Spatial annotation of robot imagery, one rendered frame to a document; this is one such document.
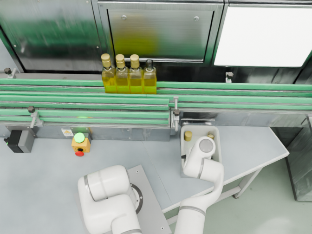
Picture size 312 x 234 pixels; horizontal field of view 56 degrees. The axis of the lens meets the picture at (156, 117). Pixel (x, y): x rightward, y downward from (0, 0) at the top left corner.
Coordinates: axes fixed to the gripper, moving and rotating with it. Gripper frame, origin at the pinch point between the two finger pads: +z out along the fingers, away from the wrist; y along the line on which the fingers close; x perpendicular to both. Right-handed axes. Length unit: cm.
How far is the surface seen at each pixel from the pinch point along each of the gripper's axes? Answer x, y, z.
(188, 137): -10.5, 2.5, 2.1
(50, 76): -42, 71, 3
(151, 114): -16.8, 19.5, -11.5
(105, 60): -34, 38, -28
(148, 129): -12.8, 21.1, -3.1
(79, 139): -8, 52, -3
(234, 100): -24.9, -17.3, -7.5
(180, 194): 15.3, 6.9, 1.7
